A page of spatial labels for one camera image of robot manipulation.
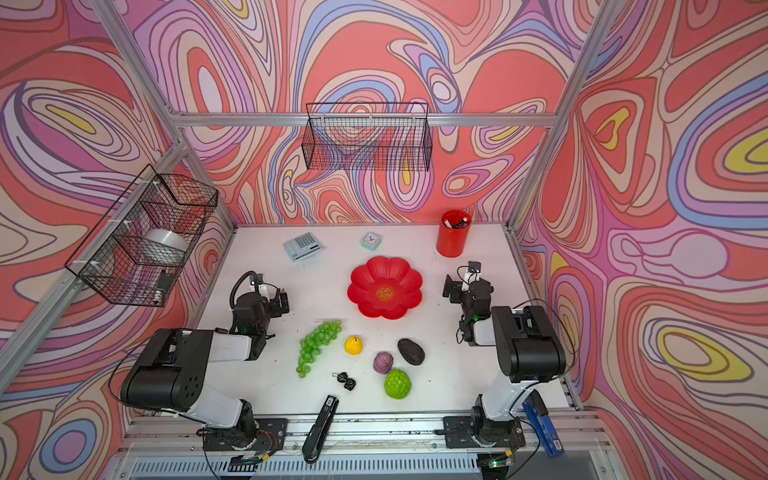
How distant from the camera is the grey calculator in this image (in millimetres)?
1093

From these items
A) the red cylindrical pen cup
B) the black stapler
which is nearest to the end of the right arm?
the red cylindrical pen cup

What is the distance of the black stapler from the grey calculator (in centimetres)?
51

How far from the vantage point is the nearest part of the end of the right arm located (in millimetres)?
873

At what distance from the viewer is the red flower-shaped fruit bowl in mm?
978
